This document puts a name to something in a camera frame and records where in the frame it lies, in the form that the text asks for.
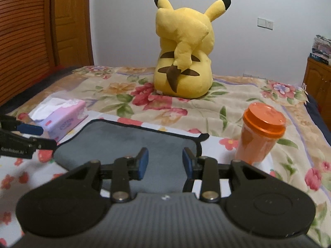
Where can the pink tissue pack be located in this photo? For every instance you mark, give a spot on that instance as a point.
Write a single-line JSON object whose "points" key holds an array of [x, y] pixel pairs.
{"points": [[66, 120]]}

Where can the grey towel with black trim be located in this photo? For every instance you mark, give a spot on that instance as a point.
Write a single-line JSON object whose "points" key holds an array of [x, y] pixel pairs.
{"points": [[155, 144]]}

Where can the orange plastic cup with lid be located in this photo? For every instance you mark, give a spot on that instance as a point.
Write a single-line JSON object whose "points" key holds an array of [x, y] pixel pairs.
{"points": [[256, 142]]}

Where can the floral blanket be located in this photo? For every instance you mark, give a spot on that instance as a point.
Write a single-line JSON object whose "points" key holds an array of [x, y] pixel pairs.
{"points": [[232, 95]]}

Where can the wooden louvered wardrobe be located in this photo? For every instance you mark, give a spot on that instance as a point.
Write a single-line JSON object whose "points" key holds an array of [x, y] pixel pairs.
{"points": [[23, 31]]}

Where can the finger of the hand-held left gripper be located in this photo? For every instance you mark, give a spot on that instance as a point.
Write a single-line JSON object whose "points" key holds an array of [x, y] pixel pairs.
{"points": [[38, 143], [31, 129]]}

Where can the yellow plush toy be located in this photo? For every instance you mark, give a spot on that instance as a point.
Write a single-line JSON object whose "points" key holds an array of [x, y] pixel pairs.
{"points": [[186, 56]]}

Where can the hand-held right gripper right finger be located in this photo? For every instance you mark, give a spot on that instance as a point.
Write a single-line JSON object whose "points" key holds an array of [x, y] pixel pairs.
{"points": [[186, 164]]}

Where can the wooden door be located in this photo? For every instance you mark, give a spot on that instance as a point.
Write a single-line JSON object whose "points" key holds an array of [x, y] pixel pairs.
{"points": [[71, 23]]}

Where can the wooden cabinet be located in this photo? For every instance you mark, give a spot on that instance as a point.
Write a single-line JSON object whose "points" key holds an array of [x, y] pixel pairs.
{"points": [[319, 82]]}

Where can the stack of magazines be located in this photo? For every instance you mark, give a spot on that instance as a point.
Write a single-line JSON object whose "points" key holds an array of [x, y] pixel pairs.
{"points": [[322, 49]]}

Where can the white wall switch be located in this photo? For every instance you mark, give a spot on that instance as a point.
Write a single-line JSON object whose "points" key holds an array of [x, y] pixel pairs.
{"points": [[265, 23]]}

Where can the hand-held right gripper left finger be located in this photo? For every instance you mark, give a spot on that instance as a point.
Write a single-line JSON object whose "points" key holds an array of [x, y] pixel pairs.
{"points": [[143, 164]]}

